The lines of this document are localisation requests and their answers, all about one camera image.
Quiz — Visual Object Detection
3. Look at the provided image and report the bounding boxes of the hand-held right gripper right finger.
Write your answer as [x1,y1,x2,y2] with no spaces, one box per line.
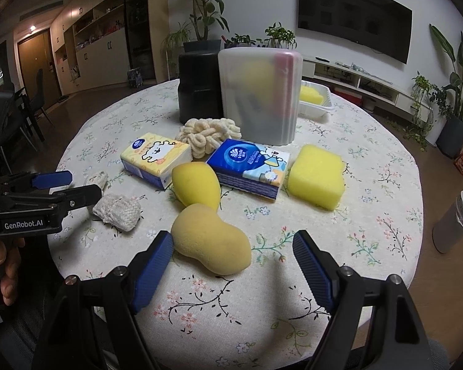
[292,230,435,370]

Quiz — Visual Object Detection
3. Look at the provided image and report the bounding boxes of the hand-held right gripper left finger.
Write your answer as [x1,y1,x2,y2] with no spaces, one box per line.
[33,230,175,370]

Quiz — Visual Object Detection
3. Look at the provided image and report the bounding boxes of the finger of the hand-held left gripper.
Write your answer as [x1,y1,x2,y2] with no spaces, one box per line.
[0,170,73,195]
[0,184,103,217]

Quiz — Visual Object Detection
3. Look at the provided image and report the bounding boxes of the large white knitted cloth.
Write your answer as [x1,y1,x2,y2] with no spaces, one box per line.
[93,195,143,232]

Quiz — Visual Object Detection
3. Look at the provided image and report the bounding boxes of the yellow gourd-shaped sponge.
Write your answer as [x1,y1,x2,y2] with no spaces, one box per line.
[171,203,252,276]

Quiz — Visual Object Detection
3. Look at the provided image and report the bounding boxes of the translucent white container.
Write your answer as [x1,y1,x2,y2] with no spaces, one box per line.
[218,47,303,145]

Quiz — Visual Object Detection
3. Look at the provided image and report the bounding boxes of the dark chair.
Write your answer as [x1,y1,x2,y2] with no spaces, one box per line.
[13,69,55,151]

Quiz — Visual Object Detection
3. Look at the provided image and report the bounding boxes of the floral tablecloth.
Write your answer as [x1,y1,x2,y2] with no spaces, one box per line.
[46,79,426,359]

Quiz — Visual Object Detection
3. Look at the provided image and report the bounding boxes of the yellow tissue pack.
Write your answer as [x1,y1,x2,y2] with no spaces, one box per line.
[120,132,192,190]

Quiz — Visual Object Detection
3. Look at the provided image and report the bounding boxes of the yellow rectangular sponge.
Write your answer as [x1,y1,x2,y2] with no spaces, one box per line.
[287,144,346,212]

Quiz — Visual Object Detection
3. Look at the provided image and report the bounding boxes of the brown door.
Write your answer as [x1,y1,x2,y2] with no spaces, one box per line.
[17,31,58,103]

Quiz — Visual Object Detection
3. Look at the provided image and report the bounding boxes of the blue tissue pack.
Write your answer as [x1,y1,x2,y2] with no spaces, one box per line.
[206,139,291,201]

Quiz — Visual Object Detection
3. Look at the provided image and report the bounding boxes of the cream chenille scrunchie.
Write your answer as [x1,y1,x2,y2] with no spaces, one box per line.
[175,117,242,159]

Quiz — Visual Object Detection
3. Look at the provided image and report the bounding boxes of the grey cylinder bin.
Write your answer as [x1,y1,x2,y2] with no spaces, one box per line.
[432,191,463,254]

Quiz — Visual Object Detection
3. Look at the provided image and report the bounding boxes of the white plastic tray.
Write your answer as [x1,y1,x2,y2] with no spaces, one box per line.
[298,82,334,118]

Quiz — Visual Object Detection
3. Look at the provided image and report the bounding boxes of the black container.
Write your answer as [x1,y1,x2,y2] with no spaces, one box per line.
[177,50,224,123]

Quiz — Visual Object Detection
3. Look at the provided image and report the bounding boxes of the small yellow sponge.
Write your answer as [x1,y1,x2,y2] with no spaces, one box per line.
[300,86,325,105]

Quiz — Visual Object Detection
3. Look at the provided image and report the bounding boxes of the dark glass cabinet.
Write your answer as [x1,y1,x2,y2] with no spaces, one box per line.
[123,0,157,81]

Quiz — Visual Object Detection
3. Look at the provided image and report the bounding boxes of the spider plant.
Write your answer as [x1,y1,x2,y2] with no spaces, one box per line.
[163,23,194,78]

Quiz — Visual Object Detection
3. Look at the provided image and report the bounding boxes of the white television cabinet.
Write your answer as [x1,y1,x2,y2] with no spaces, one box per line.
[301,56,444,124]

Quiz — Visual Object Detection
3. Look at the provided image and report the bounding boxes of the large broad-leaf potted plant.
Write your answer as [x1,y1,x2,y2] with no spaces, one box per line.
[428,23,463,158]

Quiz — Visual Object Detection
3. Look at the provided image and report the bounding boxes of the trailing green plant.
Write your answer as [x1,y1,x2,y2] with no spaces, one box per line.
[401,71,448,151]

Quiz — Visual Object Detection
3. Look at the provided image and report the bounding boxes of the small plant in ribbed pot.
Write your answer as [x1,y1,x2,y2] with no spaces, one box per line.
[222,33,256,49]

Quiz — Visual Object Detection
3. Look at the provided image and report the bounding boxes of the tall potted plant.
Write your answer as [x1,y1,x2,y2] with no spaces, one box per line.
[166,0,229,52]

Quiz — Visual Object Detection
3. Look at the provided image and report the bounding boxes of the bushy green potted plant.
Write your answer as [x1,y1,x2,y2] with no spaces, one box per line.
[262,22,297,50]

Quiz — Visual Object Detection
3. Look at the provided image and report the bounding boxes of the white wall cupboards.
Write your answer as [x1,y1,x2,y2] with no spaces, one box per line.
[50,0,130,97]

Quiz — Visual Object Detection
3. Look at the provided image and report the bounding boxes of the wall television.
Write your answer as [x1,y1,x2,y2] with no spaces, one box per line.
[298,0,413,64]

